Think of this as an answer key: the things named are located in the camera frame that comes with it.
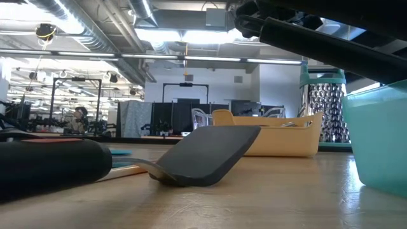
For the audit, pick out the clear plastic bin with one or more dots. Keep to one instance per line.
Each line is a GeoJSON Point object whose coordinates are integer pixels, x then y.
{"type": "Point", "coordinates": [200, 119]}

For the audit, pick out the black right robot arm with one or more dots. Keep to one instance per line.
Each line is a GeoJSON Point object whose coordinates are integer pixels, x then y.
{"type": "Point", "coordinates": [381, 12]}

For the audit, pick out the steel scoop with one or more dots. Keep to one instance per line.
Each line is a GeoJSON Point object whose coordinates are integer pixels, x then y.
{"type": "Point", "coordinates": [289, 124]}

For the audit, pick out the black rack frame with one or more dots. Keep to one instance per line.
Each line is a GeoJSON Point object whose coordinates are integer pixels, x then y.
{"type": "Point", "coordinates": [52, 101]}

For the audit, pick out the yellow black ceiling reel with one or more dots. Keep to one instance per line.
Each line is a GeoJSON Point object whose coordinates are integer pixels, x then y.
{"type": "Point", "coordinates": [46, 31]}

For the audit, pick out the grey fabric partition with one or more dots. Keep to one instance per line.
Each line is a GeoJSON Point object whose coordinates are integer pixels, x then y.
{"type": "Point", "coordinates": [133, 117]}

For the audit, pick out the orange plastic bin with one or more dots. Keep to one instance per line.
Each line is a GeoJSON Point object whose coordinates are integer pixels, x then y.
{"type": "Point", "coordinates": [286, 140]}

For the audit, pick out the person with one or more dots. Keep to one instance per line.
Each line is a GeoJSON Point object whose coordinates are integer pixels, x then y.
{"type": "Point", "coordinates": [78, 121]}

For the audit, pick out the silver ceiling duct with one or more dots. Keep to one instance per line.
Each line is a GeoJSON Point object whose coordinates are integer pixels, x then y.
{"type": "Point", "coordinates": [95, 31]}

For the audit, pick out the orange-tipped white peeler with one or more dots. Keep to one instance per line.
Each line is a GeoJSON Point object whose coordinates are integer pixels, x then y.
{"type": "Point", "coordinates": [121, 173]}

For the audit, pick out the black aluminium table frame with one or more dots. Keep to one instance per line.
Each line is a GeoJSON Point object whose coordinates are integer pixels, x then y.
{"type": "Point", "coordinates": [143, 139]}

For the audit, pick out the black solid turner red button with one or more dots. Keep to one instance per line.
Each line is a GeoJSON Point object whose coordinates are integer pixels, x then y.
{"type": "Point", "coordinates": [206, 156]}

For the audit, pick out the thin black utensil teal tip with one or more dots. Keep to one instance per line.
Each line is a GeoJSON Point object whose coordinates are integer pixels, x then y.
{"type": "Point", "coordinates": [121, 164]}

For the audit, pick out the teal plastic bin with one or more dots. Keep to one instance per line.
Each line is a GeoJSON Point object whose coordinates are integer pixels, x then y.
{"type": "Point", "coordinates": [375, 143]}

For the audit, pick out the teal silicone spatula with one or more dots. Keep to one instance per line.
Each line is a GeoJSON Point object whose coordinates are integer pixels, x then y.
{"type": "Point", "coordinates": [121, 152]}

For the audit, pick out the black gantry frame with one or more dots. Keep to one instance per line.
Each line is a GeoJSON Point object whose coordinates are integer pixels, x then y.
{"type": "Point", "coordinates": [186, 84]}

